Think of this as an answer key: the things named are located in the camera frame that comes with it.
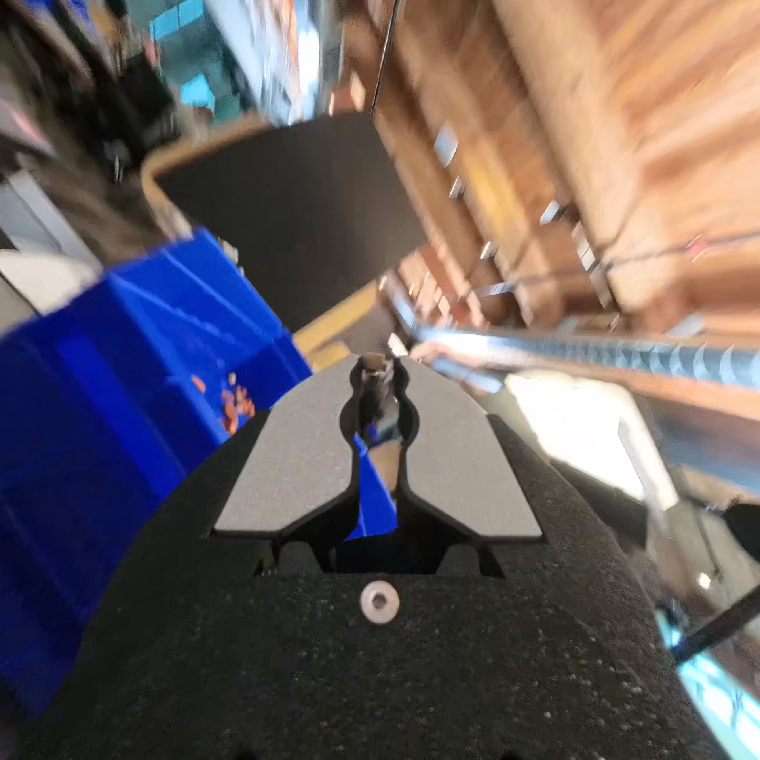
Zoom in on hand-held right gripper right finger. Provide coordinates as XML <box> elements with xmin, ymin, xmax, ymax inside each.
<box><xmin>396</xmin><ymin>357</ymin><xmax>546</xmax><ymax>541</ymax></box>

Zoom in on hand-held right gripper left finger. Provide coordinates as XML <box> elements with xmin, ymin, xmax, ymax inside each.
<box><xmin>212</xmin><ymin>360</ymin><xmax>361</xmax><ymax>538</ymax></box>

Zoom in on scattered small orange bricks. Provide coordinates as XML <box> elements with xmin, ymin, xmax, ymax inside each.
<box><xmin>188</xmin><ymin>371</ymin><xmax>257</xmax><ymax>435</ymax></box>

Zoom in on studio light panel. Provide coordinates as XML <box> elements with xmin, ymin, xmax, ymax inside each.
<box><xmin>505</xmin><ymin>369</ymin><xmax>648</xmax><ymax>505</ymax></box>

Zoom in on black board with wooden edge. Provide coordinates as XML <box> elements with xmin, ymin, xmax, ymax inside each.
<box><xmin>141</xmin><ymin>110</ymin><xmax>431</xmax><ymax>357</ymax></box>

